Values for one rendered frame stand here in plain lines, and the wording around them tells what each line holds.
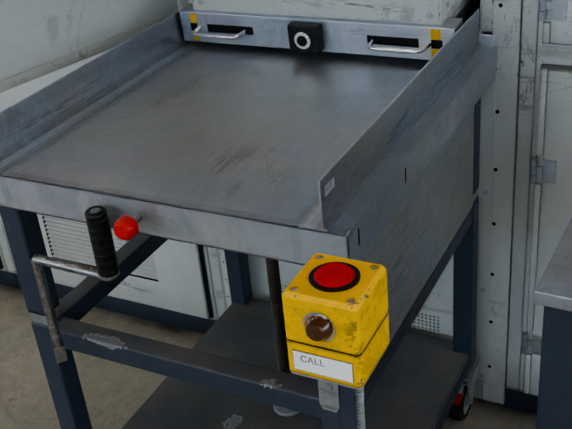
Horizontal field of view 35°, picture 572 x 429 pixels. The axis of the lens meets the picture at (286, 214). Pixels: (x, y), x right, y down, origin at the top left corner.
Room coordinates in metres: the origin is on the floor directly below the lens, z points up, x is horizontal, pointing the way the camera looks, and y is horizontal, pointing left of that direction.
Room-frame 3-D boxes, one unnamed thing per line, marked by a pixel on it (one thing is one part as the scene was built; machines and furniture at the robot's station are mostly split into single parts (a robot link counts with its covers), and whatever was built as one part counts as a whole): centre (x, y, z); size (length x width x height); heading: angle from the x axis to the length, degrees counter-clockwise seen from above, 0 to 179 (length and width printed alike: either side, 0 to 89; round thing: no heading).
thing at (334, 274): (0.72, -0.04, 0.90); 0.04 x 0.04 x 0.02
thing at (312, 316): (0.68, -0.02, 0.87); 0.03 x 0.01 x 0.03; 61
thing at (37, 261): (1.11, 0.32, 0.66); 0.17 x 0.03 x 0.30; 60
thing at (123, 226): (1.05, 0.21, 0.80); 0.04 x 0.03 x 0.03; 151
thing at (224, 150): (1.37, 0.03, 0.80); 0.68 x 0.62 x 0.06; 151
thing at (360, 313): (0.72, -0.04, 0.85); 0.08 x 0.08 x 0.10; 61
